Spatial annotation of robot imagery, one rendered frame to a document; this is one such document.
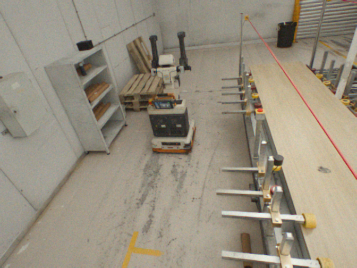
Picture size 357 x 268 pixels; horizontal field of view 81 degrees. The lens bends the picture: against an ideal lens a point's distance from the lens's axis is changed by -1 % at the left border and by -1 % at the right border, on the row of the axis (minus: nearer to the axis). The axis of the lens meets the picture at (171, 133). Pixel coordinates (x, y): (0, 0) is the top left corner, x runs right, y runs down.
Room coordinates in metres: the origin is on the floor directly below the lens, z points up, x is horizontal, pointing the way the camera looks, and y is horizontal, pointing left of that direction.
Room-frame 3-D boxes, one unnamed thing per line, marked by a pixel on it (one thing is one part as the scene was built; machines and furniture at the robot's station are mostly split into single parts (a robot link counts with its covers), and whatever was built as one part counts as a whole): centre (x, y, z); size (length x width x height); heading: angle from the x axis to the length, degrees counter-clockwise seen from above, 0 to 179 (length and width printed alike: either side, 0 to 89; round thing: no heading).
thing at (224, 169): (1.19, -0.57, 0.84); 0.43 x 0.03 x 0.04; 73
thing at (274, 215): (0.70, -0.52, 0.95); 0.14 x 0.06 x 0.05; 163
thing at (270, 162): (0.97, -0.60, 0.93); 0.04 x 0.04 x 0.48; 73
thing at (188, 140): (2.86, -0.04, 0.16); 0.67 x 0.64 x 0.25; 162
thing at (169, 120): (2.77, -0.01, 0.59); 0.55 x 0.34 x 0.83; 72
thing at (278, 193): (0.73, -0.53, 0.93); 0.04 x 0.04 x 0.48; 73
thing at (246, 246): (0.94, -0.50, 0.04); 0.30 x 0.08 x 0.08; 163
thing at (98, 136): (3.34, 1.20, 0.78); 0.90 x 0.45 x 1.55; 163
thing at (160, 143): (2.54, 0.04, 0.23); 0.41 x 0.02 x 0.08; 72
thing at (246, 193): (0.97, -0.46, 0.84); 0.43 x 0.03 x 0.04; 73
